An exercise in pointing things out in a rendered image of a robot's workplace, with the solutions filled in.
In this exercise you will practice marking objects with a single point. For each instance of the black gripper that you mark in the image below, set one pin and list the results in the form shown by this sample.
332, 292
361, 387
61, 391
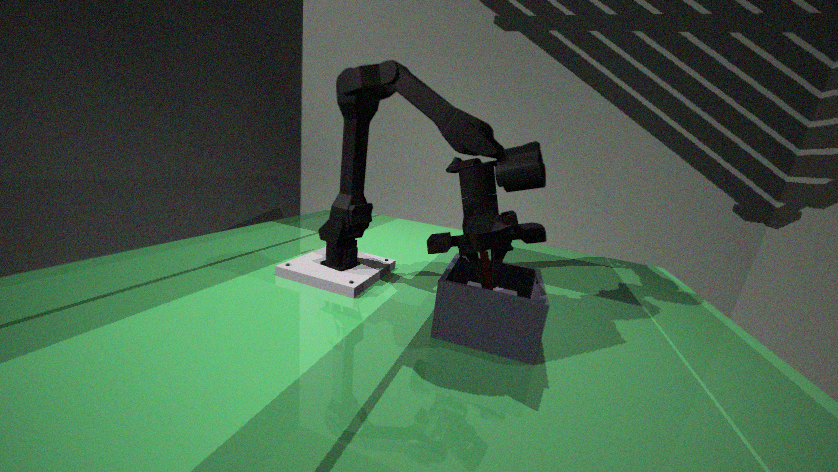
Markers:
442, 242

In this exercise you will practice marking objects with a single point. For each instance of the dark red peg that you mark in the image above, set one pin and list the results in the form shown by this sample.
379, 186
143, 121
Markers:
486, 270

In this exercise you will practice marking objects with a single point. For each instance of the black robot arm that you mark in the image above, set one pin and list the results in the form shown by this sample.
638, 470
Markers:
359, 91

